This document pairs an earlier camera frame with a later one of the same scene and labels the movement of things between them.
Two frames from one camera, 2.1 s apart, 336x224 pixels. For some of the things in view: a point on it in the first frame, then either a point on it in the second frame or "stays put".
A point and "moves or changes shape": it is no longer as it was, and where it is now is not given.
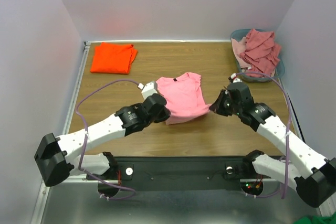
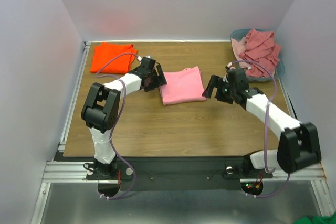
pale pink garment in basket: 238,47 stays put
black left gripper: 165,115 -> 160,81
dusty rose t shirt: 261,51 stays put
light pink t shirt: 184,96 moves or changes shape
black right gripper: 221,102 -> 219,93
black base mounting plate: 164,173 stays put
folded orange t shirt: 111,57 stays put
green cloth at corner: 331,219 stays put
